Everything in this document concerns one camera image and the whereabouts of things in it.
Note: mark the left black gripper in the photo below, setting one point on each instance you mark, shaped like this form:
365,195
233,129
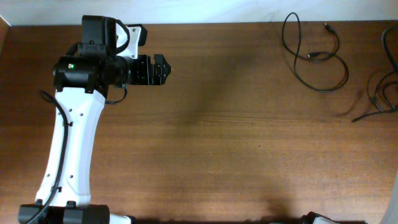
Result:
146,78

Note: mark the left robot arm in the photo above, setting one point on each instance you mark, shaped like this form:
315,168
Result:
107,55

